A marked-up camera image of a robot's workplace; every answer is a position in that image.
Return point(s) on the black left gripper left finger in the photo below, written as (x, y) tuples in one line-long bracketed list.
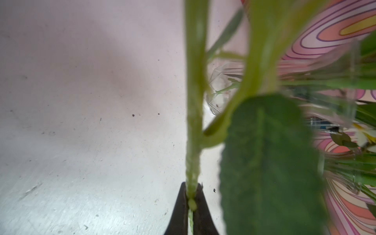
[(178, 224)]

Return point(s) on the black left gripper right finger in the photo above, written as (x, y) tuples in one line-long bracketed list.
[(202, 220)]

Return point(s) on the small clear glass vase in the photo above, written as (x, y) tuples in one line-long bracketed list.
[(225, 78)]

